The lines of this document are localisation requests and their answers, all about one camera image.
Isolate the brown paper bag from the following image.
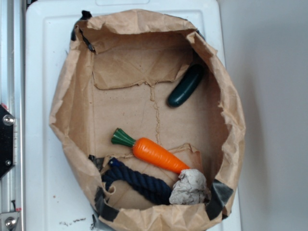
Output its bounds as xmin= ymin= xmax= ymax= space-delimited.
xmin=50 ymin=10 xmax=246 ymax=231

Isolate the black metal bracket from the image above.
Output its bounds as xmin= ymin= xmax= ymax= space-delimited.
xmin=0 ymin=103 xmax=15 ymax=179

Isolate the crumpled white cloth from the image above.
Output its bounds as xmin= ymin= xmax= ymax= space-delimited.
xmin=169 ymin=169 xmax=211 ymax=205

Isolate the blue rope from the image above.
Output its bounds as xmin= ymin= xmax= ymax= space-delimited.
xmin=101 ymin=157 xmax=173 ymax=206

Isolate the aluminium rail frame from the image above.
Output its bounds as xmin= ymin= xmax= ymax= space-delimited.
xmin=0 ymin=0 xmax=26 ymax=231

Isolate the white plastic tray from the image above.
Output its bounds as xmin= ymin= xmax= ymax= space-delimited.
xmin=24 ymin=0 xmax=227 ymax=231

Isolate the dark green plastic cucumber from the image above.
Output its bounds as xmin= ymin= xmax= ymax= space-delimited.
xmin=167 ymin=64 xmax=205 ymax=107

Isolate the orange plastic carrot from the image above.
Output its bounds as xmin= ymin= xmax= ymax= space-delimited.
xmin=111 ymin=128 xmax=190 ymax=174

